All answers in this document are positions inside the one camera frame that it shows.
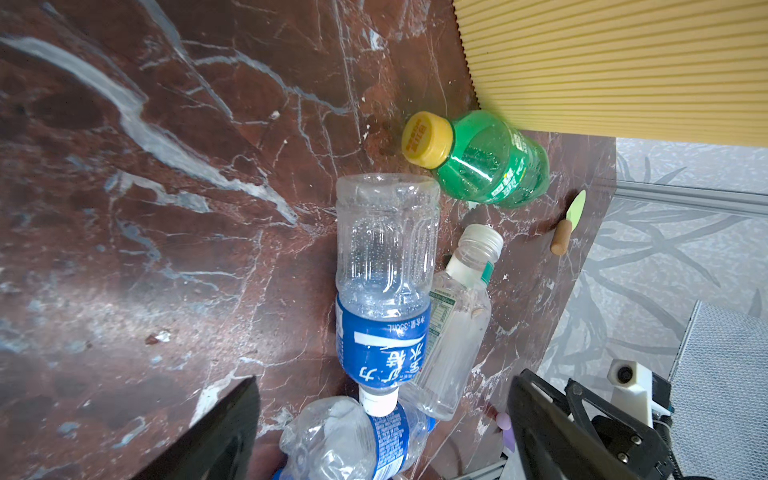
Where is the aluminium frame rail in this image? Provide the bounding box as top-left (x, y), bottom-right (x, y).
top-left (615, 181), bottom-right (767, 218)

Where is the clear bottle green label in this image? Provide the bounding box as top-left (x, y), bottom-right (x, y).
top-left (400, 224), bottom-right (504, 421)

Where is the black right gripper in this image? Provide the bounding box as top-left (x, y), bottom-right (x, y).
top-left (519, 369), bottom-right (675, 479)

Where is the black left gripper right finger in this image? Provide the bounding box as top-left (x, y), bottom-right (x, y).
top-left (507, 375), bottom-right (637, 479)

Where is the yellow ribbed waste bin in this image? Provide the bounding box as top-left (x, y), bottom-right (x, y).
top-left (454, 1), bottom-right (767, 147)

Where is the green trowel wooden handle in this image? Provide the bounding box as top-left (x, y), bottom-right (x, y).
top-left (550, 190), bottom-right (587, 257)

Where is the purple pink plastic trowel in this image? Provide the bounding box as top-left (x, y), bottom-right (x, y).
top-left (495, 412), bottom-right (516, 453)

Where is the clear bottle blue label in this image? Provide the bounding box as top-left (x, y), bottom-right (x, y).
top-left (335, 173), bottom-right (440, 417)

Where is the clear bottle blue cap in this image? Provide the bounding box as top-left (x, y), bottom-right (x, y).
top-left (274, 396), bottom-right (437, 480)

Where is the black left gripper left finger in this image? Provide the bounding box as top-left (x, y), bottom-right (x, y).
top-left (135, 376), bottom-right (261, 479)

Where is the green plastic soda bottle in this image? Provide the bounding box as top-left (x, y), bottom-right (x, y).
top-left (401, 110), bottom-right (550, 209)

